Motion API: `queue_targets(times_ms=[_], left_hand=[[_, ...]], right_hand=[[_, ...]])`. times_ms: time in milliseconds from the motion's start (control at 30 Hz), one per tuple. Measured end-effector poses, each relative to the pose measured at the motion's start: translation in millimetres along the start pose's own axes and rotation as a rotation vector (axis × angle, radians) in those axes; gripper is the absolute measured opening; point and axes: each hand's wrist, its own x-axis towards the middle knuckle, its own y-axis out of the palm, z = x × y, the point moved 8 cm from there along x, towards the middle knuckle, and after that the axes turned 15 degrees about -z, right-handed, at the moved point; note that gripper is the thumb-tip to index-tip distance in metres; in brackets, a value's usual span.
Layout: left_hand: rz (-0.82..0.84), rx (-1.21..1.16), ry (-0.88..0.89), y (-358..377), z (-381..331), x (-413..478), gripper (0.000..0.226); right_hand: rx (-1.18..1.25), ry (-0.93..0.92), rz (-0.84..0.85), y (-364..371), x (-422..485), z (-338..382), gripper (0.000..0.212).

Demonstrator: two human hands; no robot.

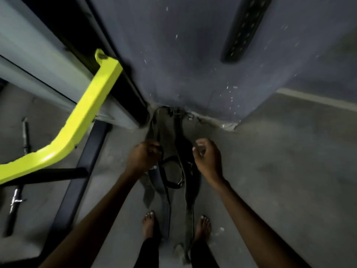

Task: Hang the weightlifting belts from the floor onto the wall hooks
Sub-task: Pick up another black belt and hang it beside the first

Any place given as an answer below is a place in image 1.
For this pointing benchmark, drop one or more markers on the person's right hand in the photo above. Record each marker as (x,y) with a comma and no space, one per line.
(209,161)

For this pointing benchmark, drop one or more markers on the person's left hand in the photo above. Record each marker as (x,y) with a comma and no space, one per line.
(143,159)

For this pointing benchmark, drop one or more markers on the black USI belt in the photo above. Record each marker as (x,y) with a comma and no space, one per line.
(164,209)
(245,27)

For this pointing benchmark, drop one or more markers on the person's left forearm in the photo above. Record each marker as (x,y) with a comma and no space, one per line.
(97,220)

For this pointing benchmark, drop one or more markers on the person's right forearm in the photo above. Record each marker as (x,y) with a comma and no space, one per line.
(251,226)

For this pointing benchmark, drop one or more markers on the person's left foot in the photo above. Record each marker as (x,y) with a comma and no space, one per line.
(149,224)

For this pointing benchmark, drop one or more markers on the person's foot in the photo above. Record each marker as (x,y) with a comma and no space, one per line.
(202,227)
(149,224)

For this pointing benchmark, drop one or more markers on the person's right foot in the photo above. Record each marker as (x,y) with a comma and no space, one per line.
(202,227)

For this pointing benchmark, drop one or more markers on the person's right leg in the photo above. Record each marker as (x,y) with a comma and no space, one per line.
(203,256)

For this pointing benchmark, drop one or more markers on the person's leg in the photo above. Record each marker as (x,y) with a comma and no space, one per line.
(147,255)
(203,256)

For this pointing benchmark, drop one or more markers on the person's left leg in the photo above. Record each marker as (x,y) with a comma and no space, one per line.
(147,255)

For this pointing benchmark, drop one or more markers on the black bar with chrome collar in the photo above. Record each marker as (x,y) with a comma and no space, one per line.
(14,209)

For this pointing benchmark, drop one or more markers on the grey weight stack cover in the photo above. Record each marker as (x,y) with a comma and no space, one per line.
(28,39)

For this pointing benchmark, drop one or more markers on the black machine base frame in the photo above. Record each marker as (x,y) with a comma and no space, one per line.
(83,164)

